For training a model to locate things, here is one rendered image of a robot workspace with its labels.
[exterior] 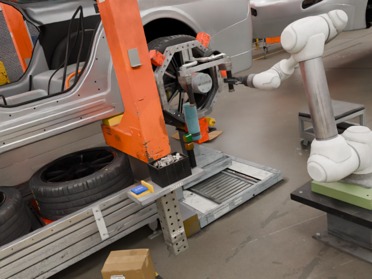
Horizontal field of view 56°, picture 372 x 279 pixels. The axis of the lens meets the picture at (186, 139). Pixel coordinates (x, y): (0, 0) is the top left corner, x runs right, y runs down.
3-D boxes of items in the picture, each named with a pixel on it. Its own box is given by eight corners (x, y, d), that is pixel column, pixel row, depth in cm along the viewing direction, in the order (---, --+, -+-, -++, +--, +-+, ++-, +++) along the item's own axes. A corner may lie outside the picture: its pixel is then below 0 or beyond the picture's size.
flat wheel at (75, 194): (96, 169, 286) (88, 142, 279) (154, 179, 245) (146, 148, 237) (21, 211, 240) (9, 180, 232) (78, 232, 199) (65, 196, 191)
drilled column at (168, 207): (180, 241, 218) (165, 181, 204) (189, 247, 210) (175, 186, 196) (166, 249, 213) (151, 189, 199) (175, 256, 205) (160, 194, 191)
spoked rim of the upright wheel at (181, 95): (202, 63, 287) (153, 35, 257) (221, 63, 268) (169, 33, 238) (182, 121, 285) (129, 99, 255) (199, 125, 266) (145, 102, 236)
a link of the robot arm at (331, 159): (363, 174, 164) (332, 192, 155) (335, 170, 179) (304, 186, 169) (330, 9, 151) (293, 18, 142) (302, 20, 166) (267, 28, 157)
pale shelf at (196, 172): (188, 167, 216) (187, 163, 215) (205, 174, 203) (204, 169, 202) (127, 196, 195) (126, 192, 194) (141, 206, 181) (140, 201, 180)
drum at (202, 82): (196, 88, 257) (192, 70, 252) (215, 90, 239) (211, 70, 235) (180, 94, 250) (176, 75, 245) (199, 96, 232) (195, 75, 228)
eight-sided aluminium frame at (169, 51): (221, 107, 273) (209, 36, 255) (227, 107, 268) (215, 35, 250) (163, 129, 246) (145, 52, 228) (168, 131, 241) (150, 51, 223)
